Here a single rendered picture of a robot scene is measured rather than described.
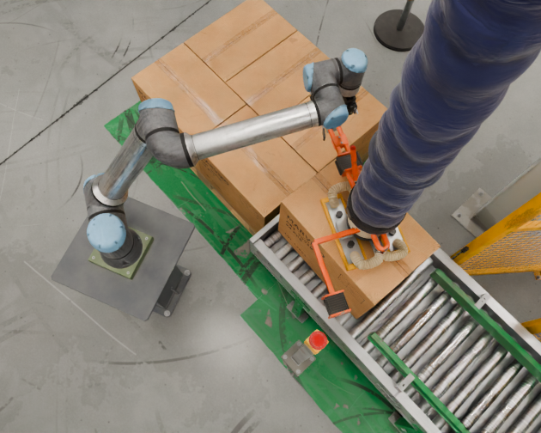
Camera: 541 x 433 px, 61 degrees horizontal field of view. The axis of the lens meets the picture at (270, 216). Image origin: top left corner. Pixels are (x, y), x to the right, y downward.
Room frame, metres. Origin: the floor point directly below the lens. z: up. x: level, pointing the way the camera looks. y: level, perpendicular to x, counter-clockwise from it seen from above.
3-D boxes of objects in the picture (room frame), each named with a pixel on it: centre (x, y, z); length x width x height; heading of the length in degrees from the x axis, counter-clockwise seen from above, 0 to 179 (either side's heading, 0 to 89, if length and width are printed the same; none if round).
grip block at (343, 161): (0.92, -0.33, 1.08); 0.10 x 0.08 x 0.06; 110
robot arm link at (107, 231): (0.58, 0.67, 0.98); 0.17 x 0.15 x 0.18; 18
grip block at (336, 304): (0.32, -0.27, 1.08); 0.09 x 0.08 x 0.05; 110
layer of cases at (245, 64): (1.63, 0.10, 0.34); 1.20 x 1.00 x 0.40; 45
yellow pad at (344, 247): (0.65, -0.32, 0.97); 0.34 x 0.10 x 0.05; 20
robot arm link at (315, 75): (1.01, -0.16, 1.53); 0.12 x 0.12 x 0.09; 18
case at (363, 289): (0.70, -0.39, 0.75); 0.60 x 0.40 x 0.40; 42
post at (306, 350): (0.18, -0.20, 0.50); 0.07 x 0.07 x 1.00; 45
